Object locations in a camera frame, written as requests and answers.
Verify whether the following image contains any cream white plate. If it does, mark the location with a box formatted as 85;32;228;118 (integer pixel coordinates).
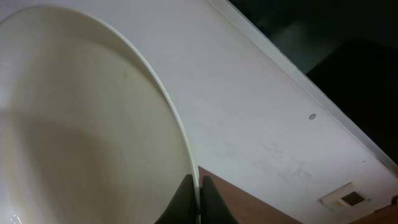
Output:
1;4;198;223

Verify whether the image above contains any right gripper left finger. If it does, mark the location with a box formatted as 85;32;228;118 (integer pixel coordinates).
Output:
155;174;197;224

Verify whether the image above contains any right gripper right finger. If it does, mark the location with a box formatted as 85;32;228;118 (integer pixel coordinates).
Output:
200;175;239;224

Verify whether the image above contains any white wall control panel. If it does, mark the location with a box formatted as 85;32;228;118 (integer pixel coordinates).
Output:
318;182;372;212

